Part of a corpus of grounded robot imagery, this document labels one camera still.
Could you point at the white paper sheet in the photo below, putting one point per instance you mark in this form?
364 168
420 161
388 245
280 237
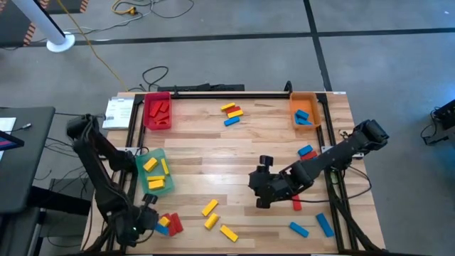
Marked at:
6 124

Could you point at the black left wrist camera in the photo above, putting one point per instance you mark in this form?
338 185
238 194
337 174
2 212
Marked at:
150 199

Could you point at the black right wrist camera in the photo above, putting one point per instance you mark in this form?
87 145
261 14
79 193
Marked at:
266 161

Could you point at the black clamp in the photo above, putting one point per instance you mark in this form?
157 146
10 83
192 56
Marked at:
288 87

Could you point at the red plastic bin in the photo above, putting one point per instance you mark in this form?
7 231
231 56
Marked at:
146 124

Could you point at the teal plastic bin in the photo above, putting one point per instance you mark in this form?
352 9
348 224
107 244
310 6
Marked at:
168 188

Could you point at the black mat with orange stripes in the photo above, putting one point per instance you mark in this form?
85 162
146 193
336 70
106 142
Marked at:
10 32
67 5

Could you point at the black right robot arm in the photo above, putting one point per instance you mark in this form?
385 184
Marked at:
341 153

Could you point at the tablet with dark screen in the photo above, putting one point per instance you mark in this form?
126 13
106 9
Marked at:
9 142

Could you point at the black desk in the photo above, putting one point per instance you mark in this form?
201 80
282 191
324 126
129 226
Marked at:
25 167

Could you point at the orange plastic bin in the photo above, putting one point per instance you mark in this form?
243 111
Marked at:
307 103

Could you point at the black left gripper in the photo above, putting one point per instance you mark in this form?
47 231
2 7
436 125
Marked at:
147 218

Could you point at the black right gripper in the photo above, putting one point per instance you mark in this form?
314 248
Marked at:
273 185

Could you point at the small yellow wooden block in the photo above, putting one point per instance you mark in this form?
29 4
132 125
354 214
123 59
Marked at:
164 221

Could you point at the pile of small screws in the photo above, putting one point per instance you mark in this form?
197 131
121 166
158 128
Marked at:
344 134

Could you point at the black equipment box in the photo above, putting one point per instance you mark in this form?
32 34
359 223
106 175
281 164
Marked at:
446 119

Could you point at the white paper booklet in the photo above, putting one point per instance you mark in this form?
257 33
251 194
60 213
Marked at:
118 113

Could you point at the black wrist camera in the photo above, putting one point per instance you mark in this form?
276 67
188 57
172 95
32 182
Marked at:
150 199
266 161

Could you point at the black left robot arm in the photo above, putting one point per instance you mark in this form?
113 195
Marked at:
92 153

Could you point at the white pole with round base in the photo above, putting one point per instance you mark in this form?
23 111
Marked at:
61 42

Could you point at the white metal bracket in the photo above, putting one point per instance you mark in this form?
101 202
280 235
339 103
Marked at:
326 148

